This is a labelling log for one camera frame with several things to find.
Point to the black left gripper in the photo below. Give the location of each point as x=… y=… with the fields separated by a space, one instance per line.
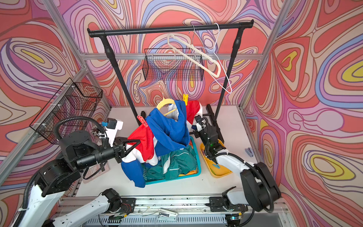
x=118 y=149

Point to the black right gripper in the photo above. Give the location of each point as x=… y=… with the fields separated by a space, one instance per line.
x=208 y=125

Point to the red clothespin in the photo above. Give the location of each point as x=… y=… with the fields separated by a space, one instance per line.
x=142 y=121

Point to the blue white red jacket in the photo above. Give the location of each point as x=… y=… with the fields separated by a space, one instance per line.
x=165 y=152

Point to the teal green jacket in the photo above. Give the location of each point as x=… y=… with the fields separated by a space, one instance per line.
x=173 y=164

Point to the yellow clothespin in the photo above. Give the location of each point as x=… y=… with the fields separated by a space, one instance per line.
x=185 y=99

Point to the white wire hanger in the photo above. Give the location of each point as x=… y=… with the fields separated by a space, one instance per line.
x=219 y=63

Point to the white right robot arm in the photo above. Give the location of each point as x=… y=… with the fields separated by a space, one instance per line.
x=259 y=189

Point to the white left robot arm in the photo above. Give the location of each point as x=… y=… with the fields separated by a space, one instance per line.
x=50 y=182

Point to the yellow plastic tray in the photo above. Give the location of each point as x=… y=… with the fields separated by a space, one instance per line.
x=215 y=172

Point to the teal plastic basket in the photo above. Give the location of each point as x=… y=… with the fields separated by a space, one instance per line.
x=181 y=173

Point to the blue clothespin on table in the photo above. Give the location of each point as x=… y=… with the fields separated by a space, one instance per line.
x=249 y=152

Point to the pink calculator on table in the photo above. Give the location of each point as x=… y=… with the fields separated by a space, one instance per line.
x=94 y=172

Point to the black clothes rack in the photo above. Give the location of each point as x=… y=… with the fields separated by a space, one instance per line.
x=104 y=34

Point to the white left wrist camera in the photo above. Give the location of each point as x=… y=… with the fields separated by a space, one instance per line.
x=112 y=126

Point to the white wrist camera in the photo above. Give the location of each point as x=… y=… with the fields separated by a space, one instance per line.
x=112 y=126
x=200 y=122

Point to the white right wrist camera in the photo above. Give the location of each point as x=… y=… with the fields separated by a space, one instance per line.
x=200 y=122

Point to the black wire basket left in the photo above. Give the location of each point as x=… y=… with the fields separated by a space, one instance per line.
x=70 y=100

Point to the black wire basket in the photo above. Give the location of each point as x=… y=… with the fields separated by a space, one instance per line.
x=167 y=64
x=70 y=100

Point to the black wire basket rear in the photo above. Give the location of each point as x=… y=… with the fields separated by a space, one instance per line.
x=167 y=64

